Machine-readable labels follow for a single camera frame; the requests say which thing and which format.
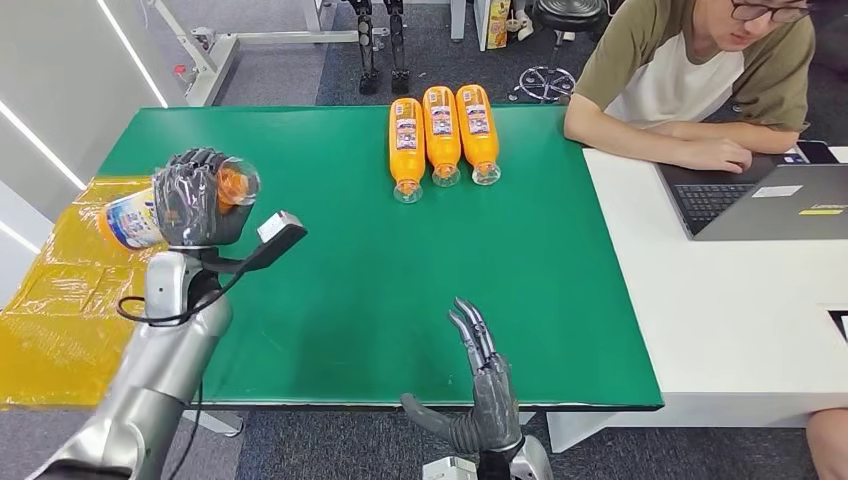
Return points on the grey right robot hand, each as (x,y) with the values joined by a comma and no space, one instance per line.
(493,404)

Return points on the black smartphone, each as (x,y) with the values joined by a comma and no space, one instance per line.
(816,152)

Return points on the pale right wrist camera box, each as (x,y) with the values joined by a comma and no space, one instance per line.
(447,470)

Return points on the yellow printed box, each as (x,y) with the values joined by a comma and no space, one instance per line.
(498,23)

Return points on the white desk leg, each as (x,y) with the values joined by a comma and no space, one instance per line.
(458,20)

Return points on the white table foot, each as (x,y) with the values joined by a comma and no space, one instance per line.
(218,424)

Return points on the person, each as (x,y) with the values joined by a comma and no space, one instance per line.
(676,73)

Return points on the green table mat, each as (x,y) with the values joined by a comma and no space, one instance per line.
(364,265)

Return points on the yellow plastic sheet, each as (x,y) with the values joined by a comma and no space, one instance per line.
(60,318)

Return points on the person's left forearm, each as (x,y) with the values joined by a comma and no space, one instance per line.
(729,130)

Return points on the white desk frame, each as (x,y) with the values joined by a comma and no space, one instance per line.
(218,60)

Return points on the white table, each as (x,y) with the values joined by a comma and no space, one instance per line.
(729,318)

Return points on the person's right hand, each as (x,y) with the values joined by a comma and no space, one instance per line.
(715,156)

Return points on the black stool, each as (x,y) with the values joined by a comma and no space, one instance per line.
(570,13)

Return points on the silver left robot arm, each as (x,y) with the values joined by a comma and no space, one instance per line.
(166,358)

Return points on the person's right forearm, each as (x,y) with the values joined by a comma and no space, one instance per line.
(616,136)

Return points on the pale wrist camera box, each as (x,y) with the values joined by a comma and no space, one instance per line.
(447,470)
(281,238)

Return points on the orange juice bottle clear cap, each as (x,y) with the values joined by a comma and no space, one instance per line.
(442,132)
(478,129)
(132,222)
(406,142)

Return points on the person's glasses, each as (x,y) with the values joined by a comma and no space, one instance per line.
(748,12)

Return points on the grey laptop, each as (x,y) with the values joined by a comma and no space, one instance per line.
(782,212)

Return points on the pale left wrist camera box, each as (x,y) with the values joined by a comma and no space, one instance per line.
(281,238)

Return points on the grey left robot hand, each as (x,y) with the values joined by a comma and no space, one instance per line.
(189,199)

